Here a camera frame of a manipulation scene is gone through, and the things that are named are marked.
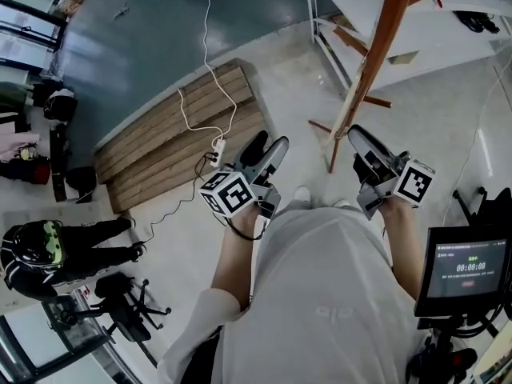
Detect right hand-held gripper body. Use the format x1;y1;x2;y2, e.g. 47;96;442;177
356;151;437;221

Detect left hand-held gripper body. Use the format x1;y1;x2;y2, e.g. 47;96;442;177
198;161;283;219

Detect brown wooden coat rack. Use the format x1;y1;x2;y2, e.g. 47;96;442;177
307;0;446;174

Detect person's right forearm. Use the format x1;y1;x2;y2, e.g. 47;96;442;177
377;198;426;298

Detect person's left forearm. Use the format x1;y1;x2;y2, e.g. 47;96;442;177
208;205;262;310

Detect white metal shelf rack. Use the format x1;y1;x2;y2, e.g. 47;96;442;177
302;0;512;92

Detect white power strip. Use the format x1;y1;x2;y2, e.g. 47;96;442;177
209;138;228;168

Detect stack of wooden planks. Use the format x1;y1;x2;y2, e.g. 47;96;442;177
93;58;280;215

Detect black tripod legs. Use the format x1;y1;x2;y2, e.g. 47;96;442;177
451;186;512;231

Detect black monitor screen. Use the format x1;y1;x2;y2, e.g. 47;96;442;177
413;225;512;319

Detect person's white shirt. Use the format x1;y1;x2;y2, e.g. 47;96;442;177
156;198;435;384

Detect black round bag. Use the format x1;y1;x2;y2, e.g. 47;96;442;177
65;166;99;205

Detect black office chair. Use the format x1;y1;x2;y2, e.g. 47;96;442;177
50;271;173;344

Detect black monitor stand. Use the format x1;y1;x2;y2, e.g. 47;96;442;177
406;314;512;384

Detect long black case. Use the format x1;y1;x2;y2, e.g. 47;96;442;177
48;122;68;204

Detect red round container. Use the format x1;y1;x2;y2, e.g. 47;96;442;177
31;163;54;186

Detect black backpack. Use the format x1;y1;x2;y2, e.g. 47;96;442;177
42;87;78;122

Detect pink cloth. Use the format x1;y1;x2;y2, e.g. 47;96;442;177
0;129;42;162

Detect brown cardboard box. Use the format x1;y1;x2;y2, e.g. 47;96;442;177
55;0;88;18

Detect black-framed glass partition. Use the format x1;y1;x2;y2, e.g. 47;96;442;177
0;294;135;384

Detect black-framed glass door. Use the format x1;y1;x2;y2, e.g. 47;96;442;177
0;0;70;80

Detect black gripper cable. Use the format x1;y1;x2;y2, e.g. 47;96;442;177
226;213;272;242

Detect thin black floor cable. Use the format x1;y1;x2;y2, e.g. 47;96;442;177
130;152;219;254

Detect thin white floor cable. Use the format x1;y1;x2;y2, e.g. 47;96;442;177
446;65;512;226

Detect white power cable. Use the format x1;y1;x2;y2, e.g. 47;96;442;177
177;0;238;143

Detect black cable bundle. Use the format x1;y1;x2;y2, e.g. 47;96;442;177
453;9;502;36

